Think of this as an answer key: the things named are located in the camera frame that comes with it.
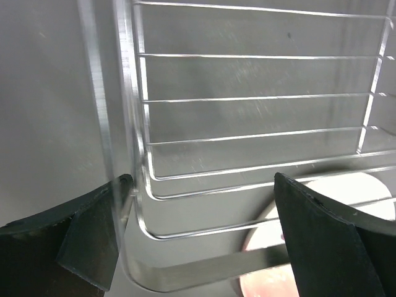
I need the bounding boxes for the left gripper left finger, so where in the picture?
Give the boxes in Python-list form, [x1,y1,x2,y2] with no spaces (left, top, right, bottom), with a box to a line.
[1,183,119,296]

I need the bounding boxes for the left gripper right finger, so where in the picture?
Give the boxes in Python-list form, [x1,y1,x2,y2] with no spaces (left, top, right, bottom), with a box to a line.
[274,173,395,296]

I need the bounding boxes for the pink cream floral plate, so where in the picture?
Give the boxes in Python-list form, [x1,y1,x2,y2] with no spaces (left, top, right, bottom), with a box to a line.
[239,173,395,296]

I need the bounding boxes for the metal wire dish rack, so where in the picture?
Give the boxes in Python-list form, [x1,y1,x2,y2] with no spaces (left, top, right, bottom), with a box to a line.
[77,1,395,296]

